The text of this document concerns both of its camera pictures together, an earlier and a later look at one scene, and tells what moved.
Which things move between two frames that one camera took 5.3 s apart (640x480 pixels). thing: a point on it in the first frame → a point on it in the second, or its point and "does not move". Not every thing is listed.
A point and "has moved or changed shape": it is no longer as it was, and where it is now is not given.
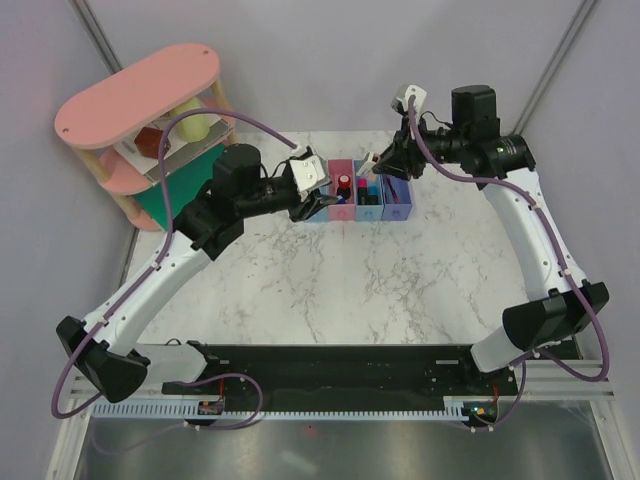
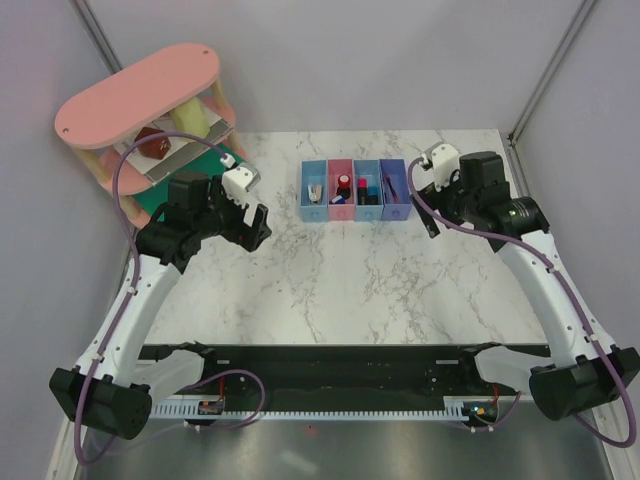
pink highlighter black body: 362,191 does not move
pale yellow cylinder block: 192,127 does not move
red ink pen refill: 392,188 does not move
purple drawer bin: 397,198 does not move
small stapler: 373,158 has moved or changed shape
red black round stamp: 344,188 does not move
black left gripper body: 300,209 → 226,217
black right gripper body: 413,158 → 450,201
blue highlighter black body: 372,197 does not move
